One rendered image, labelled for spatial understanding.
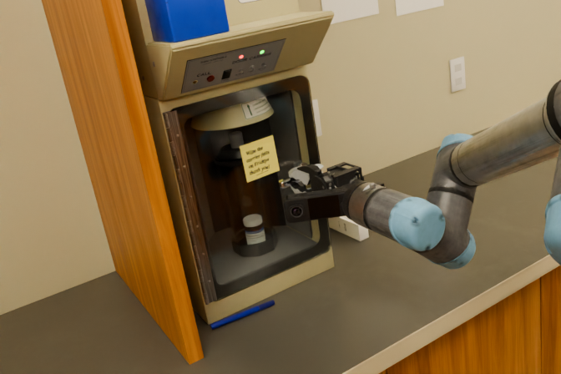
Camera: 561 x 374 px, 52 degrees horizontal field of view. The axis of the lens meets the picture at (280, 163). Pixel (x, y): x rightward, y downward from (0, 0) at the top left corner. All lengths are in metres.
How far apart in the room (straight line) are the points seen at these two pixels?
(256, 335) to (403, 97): 1.06
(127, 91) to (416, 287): 0.70
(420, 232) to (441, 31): 1.26
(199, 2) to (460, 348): 0.84
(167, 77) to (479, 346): 0.84
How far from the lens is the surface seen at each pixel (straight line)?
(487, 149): 0.87
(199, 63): 0.97
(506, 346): 1.40
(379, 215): 0.90
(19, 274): 1.52
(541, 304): 1.45
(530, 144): 0.80
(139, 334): 1.25
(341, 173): 1.03
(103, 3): 0.91
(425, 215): 0.86
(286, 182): 1.11
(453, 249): 0.96
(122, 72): 0.92
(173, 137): 1.04
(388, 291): 1.22
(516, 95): 2.38
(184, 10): 0.94
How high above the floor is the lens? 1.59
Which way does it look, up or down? 18 degrees down
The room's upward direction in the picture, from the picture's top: 9 degrees counter-clockwise
